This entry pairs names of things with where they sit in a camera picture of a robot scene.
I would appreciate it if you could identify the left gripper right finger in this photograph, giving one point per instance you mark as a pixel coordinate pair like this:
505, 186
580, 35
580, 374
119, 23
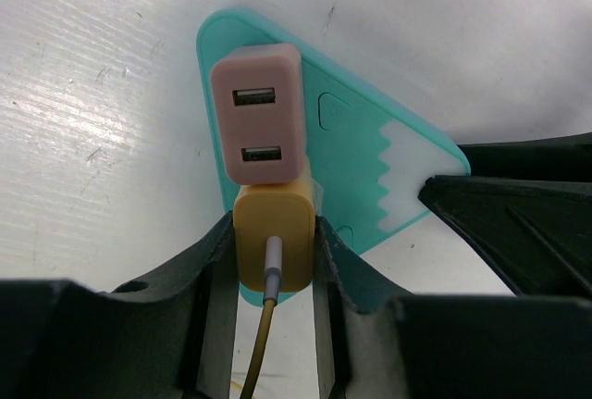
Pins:
374, 339

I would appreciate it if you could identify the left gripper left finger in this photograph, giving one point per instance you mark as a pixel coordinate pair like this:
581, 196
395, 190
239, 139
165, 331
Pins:
168, 333

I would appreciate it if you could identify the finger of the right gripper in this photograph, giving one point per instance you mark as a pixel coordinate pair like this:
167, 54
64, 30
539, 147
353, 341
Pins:
566, 158
535, 235

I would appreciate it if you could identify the teal triangular power strip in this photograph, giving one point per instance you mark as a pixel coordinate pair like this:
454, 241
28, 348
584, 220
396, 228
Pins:
370, 154

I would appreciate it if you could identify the pink usb charger plug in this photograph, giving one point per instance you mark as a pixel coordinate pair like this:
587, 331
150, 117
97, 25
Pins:
258, 98

